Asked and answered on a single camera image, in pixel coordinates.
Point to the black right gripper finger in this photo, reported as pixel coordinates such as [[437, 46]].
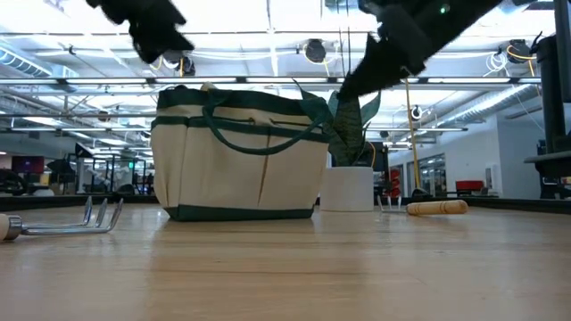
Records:
[[370, 76]]

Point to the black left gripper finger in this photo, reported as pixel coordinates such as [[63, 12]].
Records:
[[160, 42]]

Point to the beige green canvas gardening bag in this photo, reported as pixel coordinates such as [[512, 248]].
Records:
[[223, 178]]

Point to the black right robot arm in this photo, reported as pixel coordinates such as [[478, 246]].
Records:
[[468, 13]]

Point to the dark round ceiling fixture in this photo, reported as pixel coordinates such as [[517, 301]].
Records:
[[171, 58], [315, 50]]

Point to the green snake plant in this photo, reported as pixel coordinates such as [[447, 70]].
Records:
[[350, 129]]

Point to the small round ceiling fixture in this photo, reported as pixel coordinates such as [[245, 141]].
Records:
[[416, 112]]

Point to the white plant pot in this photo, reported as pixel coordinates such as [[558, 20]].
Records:
[[347, 189]]

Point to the red couch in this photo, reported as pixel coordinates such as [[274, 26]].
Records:
[[469, 185]]

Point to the black frame post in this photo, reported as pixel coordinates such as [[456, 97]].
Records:
[[562, 67]]

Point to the dark wall monitor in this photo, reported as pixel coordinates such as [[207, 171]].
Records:
[[27, 164]]

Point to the black table edge rail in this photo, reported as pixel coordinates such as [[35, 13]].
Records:
[[53, 203]]

